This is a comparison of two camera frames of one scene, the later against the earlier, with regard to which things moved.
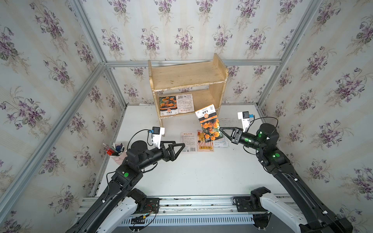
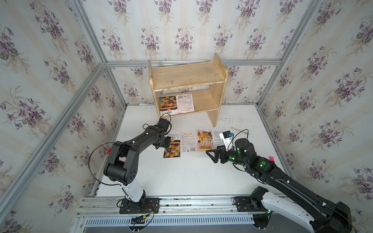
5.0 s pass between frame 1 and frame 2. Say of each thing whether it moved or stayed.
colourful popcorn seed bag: stayed
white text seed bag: stayed
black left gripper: moved
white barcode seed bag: stayed
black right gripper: moved
